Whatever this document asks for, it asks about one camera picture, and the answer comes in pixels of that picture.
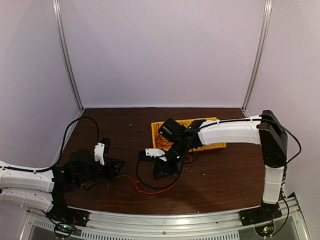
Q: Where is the aluminium frame post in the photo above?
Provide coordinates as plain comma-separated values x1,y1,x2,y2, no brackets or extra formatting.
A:
241,0,273,116
52,0,84,112

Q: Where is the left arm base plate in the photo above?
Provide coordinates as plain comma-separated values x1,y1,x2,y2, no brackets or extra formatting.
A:
46,208,90,227

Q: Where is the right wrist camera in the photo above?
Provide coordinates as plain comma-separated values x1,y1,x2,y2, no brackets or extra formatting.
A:
138,148,167,162

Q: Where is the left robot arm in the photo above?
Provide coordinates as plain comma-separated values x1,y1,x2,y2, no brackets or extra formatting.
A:
0,149,125,222

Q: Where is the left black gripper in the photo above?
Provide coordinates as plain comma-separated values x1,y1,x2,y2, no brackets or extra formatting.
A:
76,156,125,187

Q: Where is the left aluminium frame post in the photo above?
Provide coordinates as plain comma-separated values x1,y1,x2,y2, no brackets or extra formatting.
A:
52,0,84,112

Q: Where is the front aluminium rail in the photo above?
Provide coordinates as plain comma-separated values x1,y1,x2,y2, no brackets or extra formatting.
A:
18,197,311,240

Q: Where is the right black camera cable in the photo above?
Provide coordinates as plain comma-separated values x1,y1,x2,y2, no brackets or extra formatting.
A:
134,149,198,190

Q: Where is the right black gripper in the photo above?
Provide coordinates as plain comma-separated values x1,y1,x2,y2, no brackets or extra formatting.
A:
153,138,189,180

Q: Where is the left black camera cable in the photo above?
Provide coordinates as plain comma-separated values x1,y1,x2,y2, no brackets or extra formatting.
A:
14,116,101,173

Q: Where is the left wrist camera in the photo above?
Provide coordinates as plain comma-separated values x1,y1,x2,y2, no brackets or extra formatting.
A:
94,137,111,166

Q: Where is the right aluminium frame post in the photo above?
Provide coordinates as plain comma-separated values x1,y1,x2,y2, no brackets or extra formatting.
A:
241,0,273,116

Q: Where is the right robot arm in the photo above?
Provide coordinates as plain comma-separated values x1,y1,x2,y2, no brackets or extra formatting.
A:
152,110,288,221

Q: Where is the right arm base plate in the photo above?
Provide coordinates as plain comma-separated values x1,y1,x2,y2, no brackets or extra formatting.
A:
239,206,283,226

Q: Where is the red cable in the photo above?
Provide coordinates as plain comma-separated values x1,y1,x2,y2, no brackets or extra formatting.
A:
154,123,176,150
106,153,198,195

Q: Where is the black camera cable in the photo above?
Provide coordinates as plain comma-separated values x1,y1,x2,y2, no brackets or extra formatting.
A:
14,116,101,173
134,149,198,190

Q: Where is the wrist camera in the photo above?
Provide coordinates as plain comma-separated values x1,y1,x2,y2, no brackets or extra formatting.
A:
94,137,111,166
138,148,167,162

